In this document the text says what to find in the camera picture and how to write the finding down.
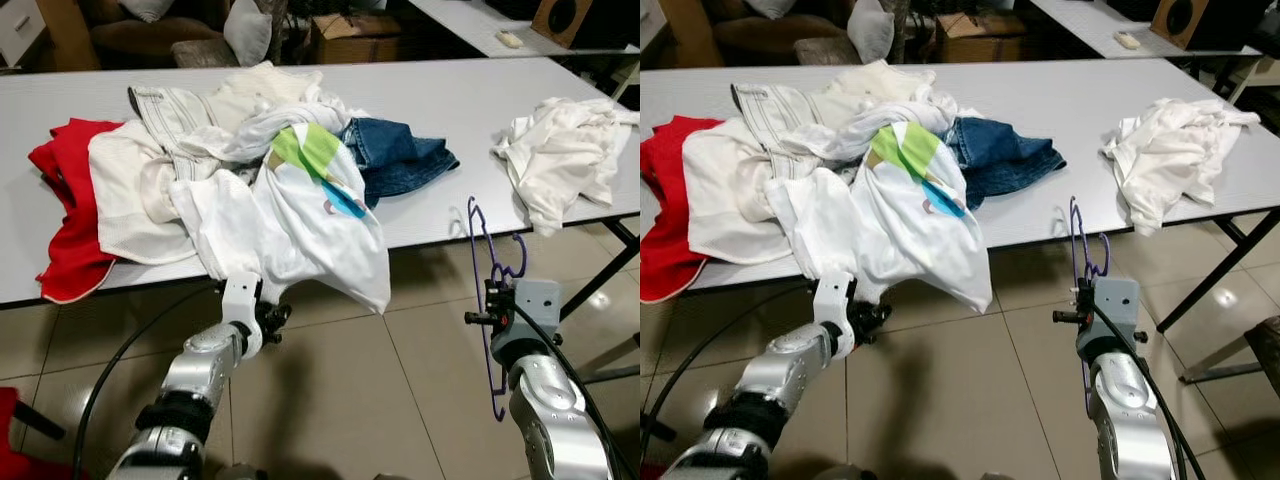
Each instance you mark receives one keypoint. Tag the light grey pillow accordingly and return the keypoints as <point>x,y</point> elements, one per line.
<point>870,32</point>
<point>247,32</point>
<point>772,7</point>
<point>148,8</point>

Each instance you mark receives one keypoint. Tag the brown wooden board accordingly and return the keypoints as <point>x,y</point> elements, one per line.
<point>62,30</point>
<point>690,30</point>

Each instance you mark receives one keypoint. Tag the black metal table legs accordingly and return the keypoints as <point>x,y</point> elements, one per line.
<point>1220,285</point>
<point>600,291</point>

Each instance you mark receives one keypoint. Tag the white T-shirt with green print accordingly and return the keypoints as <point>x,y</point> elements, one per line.
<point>310,240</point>
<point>915,240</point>

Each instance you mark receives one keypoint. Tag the grey woven ottoman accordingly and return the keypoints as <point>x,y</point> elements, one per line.
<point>828,52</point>
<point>205,54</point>

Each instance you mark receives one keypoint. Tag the white drawer cabinet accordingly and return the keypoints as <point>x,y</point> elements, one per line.
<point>18,35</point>
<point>650,20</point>

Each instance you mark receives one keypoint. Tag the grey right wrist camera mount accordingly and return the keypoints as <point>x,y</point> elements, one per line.
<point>1115,305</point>
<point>540,305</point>

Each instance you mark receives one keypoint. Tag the metal chair with plaid seat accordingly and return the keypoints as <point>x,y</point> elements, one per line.
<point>1268,355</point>

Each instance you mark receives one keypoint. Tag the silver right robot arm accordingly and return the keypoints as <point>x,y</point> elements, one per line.
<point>550,420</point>
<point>1130,420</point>

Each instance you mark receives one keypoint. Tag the pale grey-white garment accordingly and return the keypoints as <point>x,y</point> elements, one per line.
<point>860,133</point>
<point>250,135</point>

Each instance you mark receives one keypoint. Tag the white shirt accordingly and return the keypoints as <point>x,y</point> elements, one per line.
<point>1165,150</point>
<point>560,150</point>

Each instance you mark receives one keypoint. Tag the wooden loudspeaker box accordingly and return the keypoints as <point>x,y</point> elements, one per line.
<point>560,18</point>
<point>1180,18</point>

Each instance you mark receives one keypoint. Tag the white office table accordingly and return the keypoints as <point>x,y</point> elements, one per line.
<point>470,25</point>
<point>1090,25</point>

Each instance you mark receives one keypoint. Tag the red plastic chair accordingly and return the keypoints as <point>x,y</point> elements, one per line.
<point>20,468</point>

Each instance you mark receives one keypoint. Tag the cream crumpled garment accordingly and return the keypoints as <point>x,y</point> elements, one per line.
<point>265,85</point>
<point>875,82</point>

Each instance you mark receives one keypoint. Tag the dark brown sofa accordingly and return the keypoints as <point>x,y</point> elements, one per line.
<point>775,35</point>
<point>150,38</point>

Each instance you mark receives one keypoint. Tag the blue denim jeans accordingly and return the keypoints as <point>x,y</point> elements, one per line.
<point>400,160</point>
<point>1005,160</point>

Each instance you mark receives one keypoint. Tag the red garment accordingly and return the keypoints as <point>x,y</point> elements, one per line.
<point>675,230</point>
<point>75,230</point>

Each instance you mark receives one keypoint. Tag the cream mesh garment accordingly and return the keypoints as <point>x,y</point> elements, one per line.
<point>720,200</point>
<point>120,200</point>

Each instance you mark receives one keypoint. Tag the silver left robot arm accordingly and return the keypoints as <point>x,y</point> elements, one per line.
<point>195,370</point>
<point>790,375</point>

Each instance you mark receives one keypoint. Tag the white remote control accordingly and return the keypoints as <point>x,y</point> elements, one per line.
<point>1128,39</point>
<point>510,39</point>

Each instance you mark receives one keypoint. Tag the off-white seamed jacket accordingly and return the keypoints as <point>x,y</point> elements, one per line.
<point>780,108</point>
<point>175,110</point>

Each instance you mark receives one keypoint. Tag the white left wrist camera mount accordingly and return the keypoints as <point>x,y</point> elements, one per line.
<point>240,310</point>
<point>833,310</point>

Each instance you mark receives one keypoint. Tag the brown cardboard box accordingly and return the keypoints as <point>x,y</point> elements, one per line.
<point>355,45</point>
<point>980,45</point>

